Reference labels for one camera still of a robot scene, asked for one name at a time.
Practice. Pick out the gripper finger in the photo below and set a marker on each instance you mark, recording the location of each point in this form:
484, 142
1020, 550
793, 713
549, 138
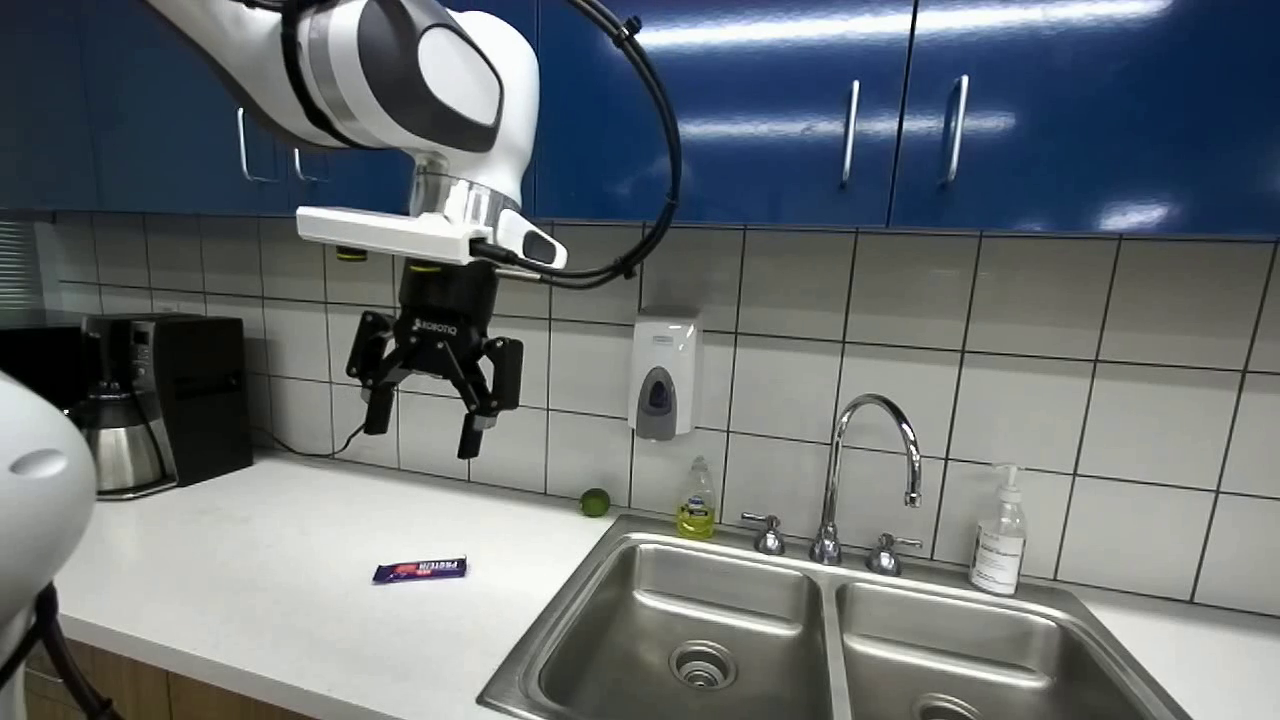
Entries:
375, 350
500, 375

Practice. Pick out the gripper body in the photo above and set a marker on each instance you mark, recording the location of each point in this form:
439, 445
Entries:
445, 310

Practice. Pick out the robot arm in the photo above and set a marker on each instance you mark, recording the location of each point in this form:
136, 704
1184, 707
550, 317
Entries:
400, 60

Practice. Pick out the purple snack bar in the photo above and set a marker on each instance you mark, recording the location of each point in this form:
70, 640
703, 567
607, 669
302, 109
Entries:
420, 570

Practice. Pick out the steel double sink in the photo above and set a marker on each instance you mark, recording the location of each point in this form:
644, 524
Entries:
720, 620

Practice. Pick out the green lime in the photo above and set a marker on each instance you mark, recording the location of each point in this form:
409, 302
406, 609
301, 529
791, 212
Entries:
595, 502

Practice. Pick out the black coffee maker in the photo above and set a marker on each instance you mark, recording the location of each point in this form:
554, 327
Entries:
190, 400

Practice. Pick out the yellow dish soap bottle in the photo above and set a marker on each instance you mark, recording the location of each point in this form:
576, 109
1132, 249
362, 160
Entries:
696, 512

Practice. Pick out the black microwave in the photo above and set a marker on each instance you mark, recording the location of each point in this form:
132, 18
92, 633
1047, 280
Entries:
40, 365

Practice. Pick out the chrome tap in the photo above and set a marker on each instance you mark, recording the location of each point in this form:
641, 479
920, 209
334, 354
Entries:
830, 500

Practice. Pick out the wooden base cabinet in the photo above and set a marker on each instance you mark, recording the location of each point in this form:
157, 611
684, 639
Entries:
140, 690

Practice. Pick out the clear pump soap bottle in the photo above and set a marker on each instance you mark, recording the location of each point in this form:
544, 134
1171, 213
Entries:
998, 545

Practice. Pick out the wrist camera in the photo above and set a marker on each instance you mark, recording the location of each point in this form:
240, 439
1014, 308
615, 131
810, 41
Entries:
380, 228

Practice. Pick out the white wall soap dispenser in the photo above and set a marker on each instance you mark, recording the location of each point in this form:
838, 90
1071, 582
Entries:
665, 370

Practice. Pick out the blue wall cabinet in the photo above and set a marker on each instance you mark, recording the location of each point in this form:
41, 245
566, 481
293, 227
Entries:
760, 120

